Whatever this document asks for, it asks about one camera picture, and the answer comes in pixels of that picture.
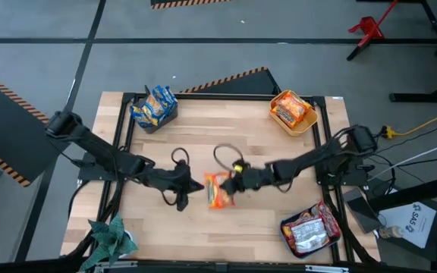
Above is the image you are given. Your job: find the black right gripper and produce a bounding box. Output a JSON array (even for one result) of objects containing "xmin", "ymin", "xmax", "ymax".
[{"xmin": 220, "ymin": 166, "xmax": 276, "ymax": 196}]

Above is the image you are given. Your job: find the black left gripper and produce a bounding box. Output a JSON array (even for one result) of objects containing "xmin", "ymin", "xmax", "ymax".
[{"xmin": 142, "ymin": 158, "xmax": 206, "ymax": 212}]

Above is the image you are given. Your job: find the orange chicken ramen noodle pack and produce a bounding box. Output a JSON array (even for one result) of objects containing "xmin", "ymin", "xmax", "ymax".
[
  {"xmin": 270, "ymin": 106, "xmax": 299, "ymax": 129},
  {"xmin": 277, "ymin": 93, "xmax": 311, "ymax": 121},
  {"xmin": 203, "ymin": 171, "xmax": 237, "ymax": 210}
]

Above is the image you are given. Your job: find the red roast beef ramen pack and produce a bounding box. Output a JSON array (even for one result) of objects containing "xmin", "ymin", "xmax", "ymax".
[
  {"xmin": 316, "ymin": 201, "xmax": 341, "ymax": 239},
  {"xmin": 281, "ymin": 211, "xmax": 313, "ymax": 249},
  {"xmin": 290, "ymin": 218, "xmax": 330, "ymax": 254}
]

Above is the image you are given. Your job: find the blue ramen noodle pack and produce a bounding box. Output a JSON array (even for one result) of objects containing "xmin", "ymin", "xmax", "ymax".
[
  {"xmin": 142, "ymin": 94, "xmax": 168, "ymax": 119},
  {"xmin": 130, "ymin": 105, "xmax": 158, "ymax": 128},
  {"xmin": 152, "ymin": 85, "xmax": 178, "ymax": 113}
]

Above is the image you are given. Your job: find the dark grey plastic bin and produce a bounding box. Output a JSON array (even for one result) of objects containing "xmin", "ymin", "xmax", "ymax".
[{"xmin": 130, "ymin": 86, "xmax": 179, "ymax": 134}]

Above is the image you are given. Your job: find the teal plastic tray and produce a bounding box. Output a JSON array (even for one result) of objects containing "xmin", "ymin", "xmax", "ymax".
[{"xmin": 278, "ymin": 200, "xmax": 342, "ymax": 259}]

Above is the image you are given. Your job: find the green paper plant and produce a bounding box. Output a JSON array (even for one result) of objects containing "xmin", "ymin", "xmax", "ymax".
[{"xmin": 80, "ymin": 214, "xmax": 140, "ymax": 272}]

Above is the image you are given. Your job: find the yellow plastic tray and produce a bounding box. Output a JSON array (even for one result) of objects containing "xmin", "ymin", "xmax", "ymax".
[{"xmin": 269, "ymin": 89, "xmax": 319, "ymax": 137}]

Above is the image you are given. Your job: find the small hazard-striped black floor mat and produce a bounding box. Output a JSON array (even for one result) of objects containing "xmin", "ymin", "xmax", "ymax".
[{"xmin": 180, "ymin": 67, "xmax": 282, "ymax": 96}]

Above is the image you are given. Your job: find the black tablet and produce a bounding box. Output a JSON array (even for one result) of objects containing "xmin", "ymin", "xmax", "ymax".
[{"xmin": 342, "ymin": 187, "xmax": 383, "ymax": 235}]

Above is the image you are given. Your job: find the small brown bottle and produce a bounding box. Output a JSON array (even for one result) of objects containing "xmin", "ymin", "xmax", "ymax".
[{"xmin": 377, "ymin": 225, "xmax": 404, "ymax": 240}]

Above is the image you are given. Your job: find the white printed paper sheet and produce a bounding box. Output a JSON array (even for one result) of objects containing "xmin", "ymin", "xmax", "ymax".
[{"xmin": 379, "ymin": 200, "xmax": 437, "ymax": 249}]

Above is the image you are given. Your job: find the narrow hazard-striped black floor mat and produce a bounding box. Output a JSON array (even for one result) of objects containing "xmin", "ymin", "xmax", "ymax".
[{"xmin": 149, "ymin": 0, "xmax": 234, "ymax": 11}]

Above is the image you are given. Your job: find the large hazard-striped black floor mat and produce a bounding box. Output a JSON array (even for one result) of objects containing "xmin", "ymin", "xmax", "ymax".
[{"xmin": 0, "ymin": 67, "xmax": 72, "ymax": 188}]

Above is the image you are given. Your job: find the black right gripper cable loop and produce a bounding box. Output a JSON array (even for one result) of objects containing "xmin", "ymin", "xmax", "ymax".
[{"xmin": 213, "ymin": 143, "xmax": 245, "ymax": 174}]

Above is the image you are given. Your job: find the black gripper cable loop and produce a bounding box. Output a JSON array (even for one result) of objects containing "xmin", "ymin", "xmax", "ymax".
[
  {"xmin": 170, "ymin": 146, "xmax": 191, "ymax": 168},
  {"xmin": 213, "ymin": 143, "xmax": 245, "ymax": 174}
]

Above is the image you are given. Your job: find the black left gripper cable loop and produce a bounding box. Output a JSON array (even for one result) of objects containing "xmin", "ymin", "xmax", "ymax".
[{"xmin": 170, "ymin": 146, "xmax": 191, "ymax": 168}]

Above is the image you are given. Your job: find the black aluminium table frame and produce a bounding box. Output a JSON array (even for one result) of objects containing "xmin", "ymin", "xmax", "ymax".
[{"xmin": 66, "ymin": 92, "xmax": 381, "ymax": 272}]

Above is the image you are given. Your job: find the yellow power cable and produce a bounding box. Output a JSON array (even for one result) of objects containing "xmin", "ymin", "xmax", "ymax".
[{"xmin": 382, "ymin": 104, "xmax": 437, "ymax": 140}]

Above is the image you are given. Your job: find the white floor cable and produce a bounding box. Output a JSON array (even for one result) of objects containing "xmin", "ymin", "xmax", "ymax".
[{"xmin": 366, "ymin": 134, "xmax": 437, "ymax": 183}]

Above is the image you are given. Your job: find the black floor cable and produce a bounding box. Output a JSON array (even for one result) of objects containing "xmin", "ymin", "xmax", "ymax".
[{"xmin": 369, "ymin": 117, "xmax": 437, "ymax": 153}]

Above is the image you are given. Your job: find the black floor stand frame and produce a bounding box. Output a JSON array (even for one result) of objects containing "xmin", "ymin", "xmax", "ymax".
[{"xmin": 388, "ymin": 0, "xmax": 437, "ymax": 103}]

